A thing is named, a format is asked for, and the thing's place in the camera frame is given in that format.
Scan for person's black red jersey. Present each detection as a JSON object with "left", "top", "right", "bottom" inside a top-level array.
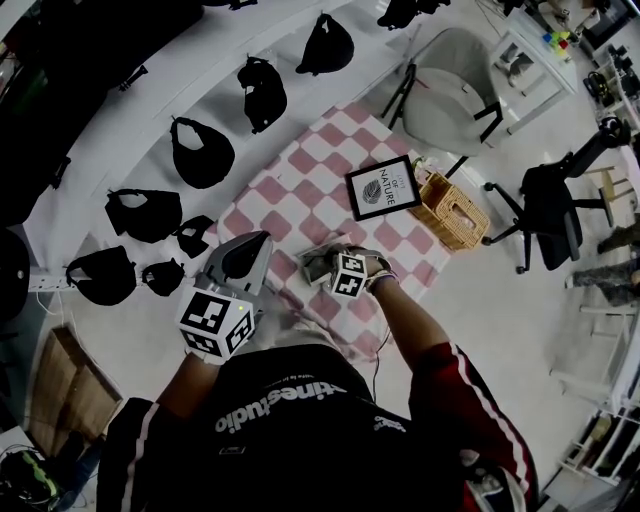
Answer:
[{"left": 97, "top": 342, "right": 539, "bottom": 512}]

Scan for white power strip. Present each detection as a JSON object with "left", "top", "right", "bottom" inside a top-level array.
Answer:
[{"left": 27, "top": 272, "right": 69, "bottom": 294}]

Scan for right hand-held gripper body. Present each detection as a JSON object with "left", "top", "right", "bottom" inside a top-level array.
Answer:
[{"left": 327, "top": 247, "right": 371, "bottom": 300}]

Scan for person's right hand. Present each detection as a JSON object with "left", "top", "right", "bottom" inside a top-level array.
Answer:
[{"left": 363, "top": 251, "right": 396, "bottom": 292}]

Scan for wooden chair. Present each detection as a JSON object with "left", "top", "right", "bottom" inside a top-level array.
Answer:
[{"left": 584, "top": 167, "right": 634, "bottom": 229}]

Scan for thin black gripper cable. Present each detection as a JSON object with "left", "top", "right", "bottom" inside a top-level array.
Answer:
[{"left": 370, "top": 319, "right": 392, "bottom": 404}]

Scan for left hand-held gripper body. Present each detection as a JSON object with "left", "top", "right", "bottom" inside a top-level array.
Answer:
[{"left": 173, "top": 268, "right": 266, "bottom": 361}]

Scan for white power cable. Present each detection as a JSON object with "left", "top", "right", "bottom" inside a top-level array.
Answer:
[{"left": 37, "top": 289, "right": 76, "bottom": 331}]

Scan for grey armchair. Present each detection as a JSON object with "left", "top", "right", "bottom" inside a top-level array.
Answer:
[{"left": 382, "top": 27, "right": 504, "bottom": 159}]

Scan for brown cardboard box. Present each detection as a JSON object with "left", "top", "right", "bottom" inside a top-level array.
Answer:
[{"left": 29, "top": 324, "right": 124, "bottom": 454}]

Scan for black office chair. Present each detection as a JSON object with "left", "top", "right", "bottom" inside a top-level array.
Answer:
[{"left": 482, "top": 116, "right": 634, "bottom": 275}]

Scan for small pale flower bunch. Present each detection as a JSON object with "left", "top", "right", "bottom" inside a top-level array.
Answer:
[{"left": 410, "top": 154, "right": 440, "bottom": 177}]

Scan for white metal shelf rack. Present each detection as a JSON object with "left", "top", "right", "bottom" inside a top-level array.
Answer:
[{"left": 19, "top": 0, "right": 426, "bottom": 301}]

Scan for wicker tissue box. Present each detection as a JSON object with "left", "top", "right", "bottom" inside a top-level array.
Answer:
[{"left": 407, "top": 171, "right": 492, "bottom": 253}]

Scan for person's right forearm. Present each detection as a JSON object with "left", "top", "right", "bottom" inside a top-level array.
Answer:
[{"left": 369, "top": 279, "right": 454, "bottom": 374}]

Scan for white square table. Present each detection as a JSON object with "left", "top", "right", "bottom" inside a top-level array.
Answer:
[{"left": 492, "top": 8, "right": 580, "bottom": 135}]

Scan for person's left forearm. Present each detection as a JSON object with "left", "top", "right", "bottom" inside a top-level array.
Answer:
[{"left": 157, "top": 352, "right": 226, "bottom": 419}]

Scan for pink checkered tablecloth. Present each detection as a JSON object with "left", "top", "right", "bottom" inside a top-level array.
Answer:
[{"left": 204, "top": 102, "right": 454, "bottom": 364}]

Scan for colourful toy blocks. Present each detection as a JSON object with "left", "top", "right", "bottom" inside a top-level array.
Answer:
[{"left": 542, "top": 29, "right": 572, "bottom": 51}]

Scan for white wristband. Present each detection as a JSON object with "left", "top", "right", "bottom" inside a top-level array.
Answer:
[{"left": 184, "top": 347, "right": 224, "bottom": 367}]

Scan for black picture frame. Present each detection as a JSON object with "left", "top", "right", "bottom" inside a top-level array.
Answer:
[{"left": 345, "top": 154, "right": 424, "bottom": 223}]

